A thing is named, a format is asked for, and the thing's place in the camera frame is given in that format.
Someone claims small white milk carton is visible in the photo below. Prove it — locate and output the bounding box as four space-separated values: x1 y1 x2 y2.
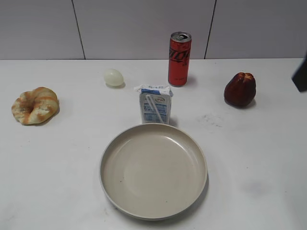
134 84 173 125

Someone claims dark red wax apple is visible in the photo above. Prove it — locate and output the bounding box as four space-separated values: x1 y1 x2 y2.
224 72 256 107

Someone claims white peeled egg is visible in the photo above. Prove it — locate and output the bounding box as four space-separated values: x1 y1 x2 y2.
104 69 124 87

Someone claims beige round plate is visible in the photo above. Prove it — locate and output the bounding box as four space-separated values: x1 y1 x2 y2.
100 123 208 220

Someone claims swirled bagel bread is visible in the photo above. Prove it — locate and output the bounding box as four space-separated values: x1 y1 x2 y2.
12 87 59 125

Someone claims red soda can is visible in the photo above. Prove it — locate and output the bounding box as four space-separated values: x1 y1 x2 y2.
168 32 192 87

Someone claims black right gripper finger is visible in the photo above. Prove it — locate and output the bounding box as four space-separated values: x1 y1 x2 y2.
292 56 307 92

